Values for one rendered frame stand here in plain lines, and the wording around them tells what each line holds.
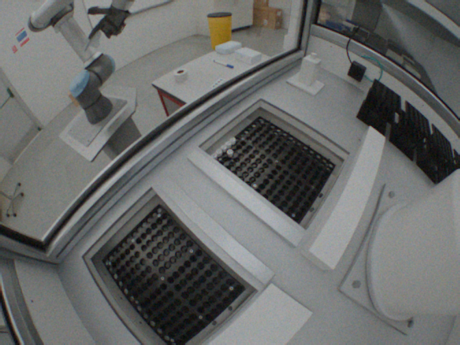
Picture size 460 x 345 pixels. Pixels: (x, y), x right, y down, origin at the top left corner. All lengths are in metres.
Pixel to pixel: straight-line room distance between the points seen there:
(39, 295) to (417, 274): 0.54
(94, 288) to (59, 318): 0.10
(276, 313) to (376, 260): 0.17
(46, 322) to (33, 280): 0.08
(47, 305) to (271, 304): 0.36
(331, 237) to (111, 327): 0.37
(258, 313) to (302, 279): 0.08
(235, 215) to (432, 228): 0.28
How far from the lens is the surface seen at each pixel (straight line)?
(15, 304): 0.37
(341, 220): 0.28
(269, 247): 0.27
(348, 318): 0.34
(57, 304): 0.40
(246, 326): 0.27
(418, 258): 0.27
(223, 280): 0.31
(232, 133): 0.51
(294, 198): 0.35
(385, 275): 0.31
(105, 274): 0.43
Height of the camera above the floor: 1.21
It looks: 60 degrees down
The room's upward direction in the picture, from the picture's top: 4 degrees counter-clockwise
